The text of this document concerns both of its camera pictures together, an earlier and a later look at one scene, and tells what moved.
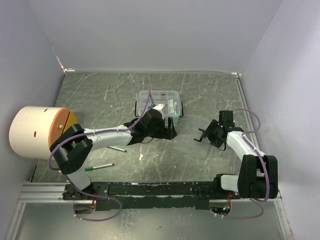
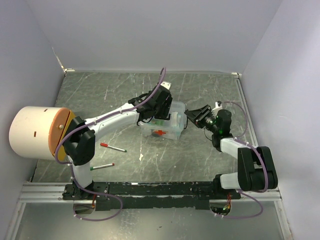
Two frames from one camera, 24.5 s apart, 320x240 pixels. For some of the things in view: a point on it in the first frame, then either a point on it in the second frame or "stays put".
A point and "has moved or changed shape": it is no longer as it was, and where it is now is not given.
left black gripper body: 160,131 to 164,112
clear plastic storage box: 173,107 has moved or changed shape
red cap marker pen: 120,149 stays put
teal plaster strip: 172,106 has moved or changed shape
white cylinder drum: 34,129 stays put
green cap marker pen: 91,168 stays put
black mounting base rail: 110,196 stays put
